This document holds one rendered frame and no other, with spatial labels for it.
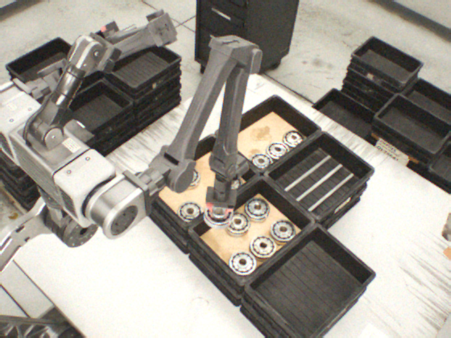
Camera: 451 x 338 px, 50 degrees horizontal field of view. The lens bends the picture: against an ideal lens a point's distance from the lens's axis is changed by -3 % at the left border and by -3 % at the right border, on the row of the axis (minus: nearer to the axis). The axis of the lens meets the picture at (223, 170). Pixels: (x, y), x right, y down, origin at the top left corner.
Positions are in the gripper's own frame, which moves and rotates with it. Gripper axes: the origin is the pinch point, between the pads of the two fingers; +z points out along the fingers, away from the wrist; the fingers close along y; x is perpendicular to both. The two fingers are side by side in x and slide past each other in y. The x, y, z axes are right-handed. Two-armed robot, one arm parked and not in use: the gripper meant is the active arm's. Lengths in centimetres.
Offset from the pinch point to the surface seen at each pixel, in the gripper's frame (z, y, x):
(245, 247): 22.2, -11.8, 0.5
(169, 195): 22.3, 20.5, -20.1
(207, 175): 22.0, 6.1, -33.0
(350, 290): 22, -52, 15
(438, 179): 58, -122, -77
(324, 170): 21, -45, -43
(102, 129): 62, 69, -90
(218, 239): 22.3, -1.3, -1.9
